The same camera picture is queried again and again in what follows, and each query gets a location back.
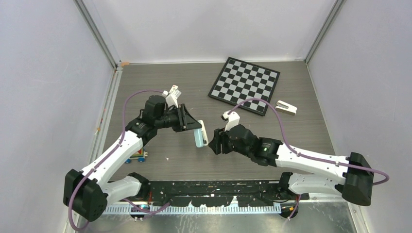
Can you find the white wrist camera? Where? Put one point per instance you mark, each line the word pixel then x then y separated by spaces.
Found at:
pixel 232 119
pixel 171 97

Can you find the white staple box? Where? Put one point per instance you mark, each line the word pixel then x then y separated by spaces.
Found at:
pixel 286 108

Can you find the light blue white stapler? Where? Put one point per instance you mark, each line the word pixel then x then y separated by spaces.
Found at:
pixel 200 135

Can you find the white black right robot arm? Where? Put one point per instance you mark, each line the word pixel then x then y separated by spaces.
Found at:
pixel 350 177

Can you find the black white chessboard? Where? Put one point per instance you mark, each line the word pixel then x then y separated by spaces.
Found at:
pixel 240 80

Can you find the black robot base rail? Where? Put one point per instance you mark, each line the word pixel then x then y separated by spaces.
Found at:
pixel 214 193

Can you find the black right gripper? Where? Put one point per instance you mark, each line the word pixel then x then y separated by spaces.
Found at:
pixel 215 144

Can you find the aluminium corner post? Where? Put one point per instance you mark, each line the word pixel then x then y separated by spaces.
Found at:
pixel 90 22
pixel 336 7

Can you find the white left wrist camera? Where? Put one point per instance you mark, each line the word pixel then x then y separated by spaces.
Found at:
pixel 171 97

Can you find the left aluminium corner post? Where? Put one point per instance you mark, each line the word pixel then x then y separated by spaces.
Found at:
pixel 90 22

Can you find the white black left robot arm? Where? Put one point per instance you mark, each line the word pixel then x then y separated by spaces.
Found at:
pixel 88 192

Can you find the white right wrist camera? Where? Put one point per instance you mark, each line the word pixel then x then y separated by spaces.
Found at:
pixel 232 119

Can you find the colourful wooden toy car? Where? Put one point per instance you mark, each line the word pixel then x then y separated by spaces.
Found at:
pixel 140 156

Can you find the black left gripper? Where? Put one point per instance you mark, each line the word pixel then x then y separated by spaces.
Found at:
pixel 185 121

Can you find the right aluminium corner post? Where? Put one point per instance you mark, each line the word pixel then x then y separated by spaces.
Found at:
pixel 336 7

